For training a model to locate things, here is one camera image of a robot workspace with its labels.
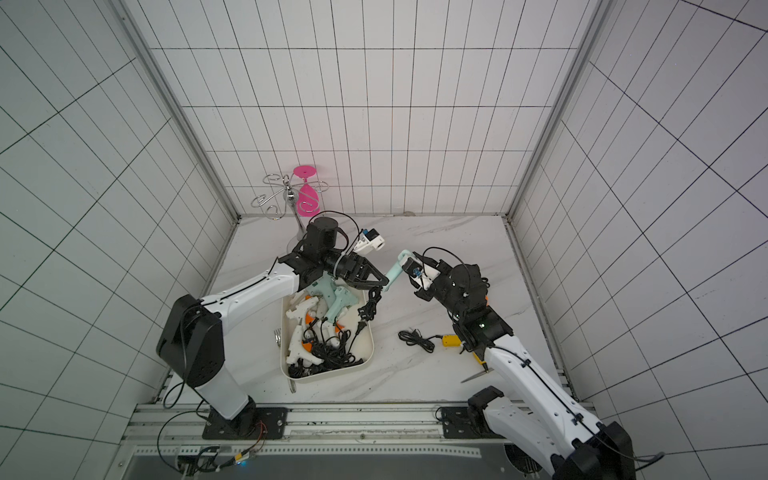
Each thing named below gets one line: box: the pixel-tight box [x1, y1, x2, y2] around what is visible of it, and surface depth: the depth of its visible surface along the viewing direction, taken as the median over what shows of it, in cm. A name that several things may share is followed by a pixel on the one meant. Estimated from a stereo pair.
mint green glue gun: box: [326, 286, 359, 323], surface depth 89 cm
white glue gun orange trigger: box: [286, 318, 325, 365], surface depth 81 cm
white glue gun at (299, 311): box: [286, 296, 319, 322], surface depth 89 cm
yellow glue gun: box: [442, 334, 487, 365], surface depth 87 cm
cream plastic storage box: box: [280, 290, 375, 381], surface depth 86 cm
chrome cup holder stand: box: [251, 173, 330, 240], surface depth 90 cm
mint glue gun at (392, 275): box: [382, 250, 414, 292], surface depth 67 cm
